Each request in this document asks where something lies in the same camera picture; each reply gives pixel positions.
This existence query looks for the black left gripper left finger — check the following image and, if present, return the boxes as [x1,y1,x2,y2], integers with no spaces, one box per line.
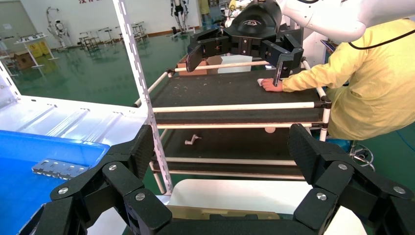
[34,124,172,235]

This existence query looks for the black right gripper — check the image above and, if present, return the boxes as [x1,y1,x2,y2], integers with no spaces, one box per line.
[186,0,304,88]

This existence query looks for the slotted flat metal part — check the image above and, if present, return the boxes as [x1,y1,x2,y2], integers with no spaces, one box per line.
[31,159,90,181]

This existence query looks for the white crank handle part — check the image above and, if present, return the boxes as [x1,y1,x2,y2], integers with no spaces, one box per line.
[184,134,202,145]

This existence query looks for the person in yellow coat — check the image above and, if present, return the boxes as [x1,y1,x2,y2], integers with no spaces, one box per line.
[282,19,415,141]

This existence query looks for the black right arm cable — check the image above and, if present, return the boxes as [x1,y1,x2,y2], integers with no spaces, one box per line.
[348,29,415,51]

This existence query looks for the white work table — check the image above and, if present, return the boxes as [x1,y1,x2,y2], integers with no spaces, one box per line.
[14,32,60,69]

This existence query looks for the chrome stool base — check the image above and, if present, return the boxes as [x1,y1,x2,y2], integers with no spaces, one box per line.
[350,141,376,172]

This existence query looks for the white box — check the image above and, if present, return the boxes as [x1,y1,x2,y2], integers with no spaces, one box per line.
[218,54,254,74]

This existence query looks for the humanoid robot on stand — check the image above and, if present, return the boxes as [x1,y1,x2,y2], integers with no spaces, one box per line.
[46,6,70,49]

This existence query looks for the bare person hand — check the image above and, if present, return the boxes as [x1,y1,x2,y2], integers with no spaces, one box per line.
[261,77,284,93]

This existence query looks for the standing humanoid robot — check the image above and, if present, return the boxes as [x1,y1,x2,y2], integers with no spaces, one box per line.
[170,0,190,35]

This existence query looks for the brown cardboard box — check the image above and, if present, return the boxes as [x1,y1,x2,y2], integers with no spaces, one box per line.
[13,51,35,71]
[177,55,224,77]

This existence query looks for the large blue plastic bin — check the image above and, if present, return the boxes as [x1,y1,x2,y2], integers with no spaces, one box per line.
[0,129,111,235]

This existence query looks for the pipe frame cart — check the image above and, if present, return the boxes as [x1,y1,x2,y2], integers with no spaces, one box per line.
[133,56,333,195]

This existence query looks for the blue shoe cover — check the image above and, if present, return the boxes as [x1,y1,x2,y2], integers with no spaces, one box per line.
[325,138,352,153]

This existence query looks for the yellow caution sign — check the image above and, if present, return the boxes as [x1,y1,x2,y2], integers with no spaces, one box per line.
[27,42,49,59]

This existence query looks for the white metal shelf rack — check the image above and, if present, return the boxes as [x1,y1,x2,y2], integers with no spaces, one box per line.
[0,0,174,195]

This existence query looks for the small work table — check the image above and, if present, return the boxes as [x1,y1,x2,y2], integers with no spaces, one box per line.
[115,21,146,41]
[78,27,113,51]

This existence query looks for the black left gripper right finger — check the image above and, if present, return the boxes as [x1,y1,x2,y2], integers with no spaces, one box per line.
[288,123,415,235]

